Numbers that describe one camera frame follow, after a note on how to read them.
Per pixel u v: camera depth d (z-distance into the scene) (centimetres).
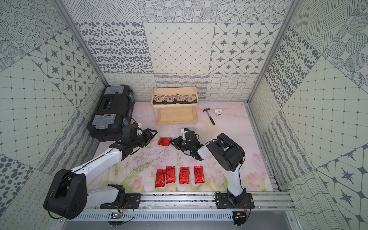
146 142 78
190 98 93
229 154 53
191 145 75
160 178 80
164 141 93
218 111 111
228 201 66
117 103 96
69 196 40
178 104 91
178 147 84
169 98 93
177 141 83
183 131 90
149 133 78
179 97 93
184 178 80
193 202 76
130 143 67
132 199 74
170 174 81
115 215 72
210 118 110
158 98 93
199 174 81
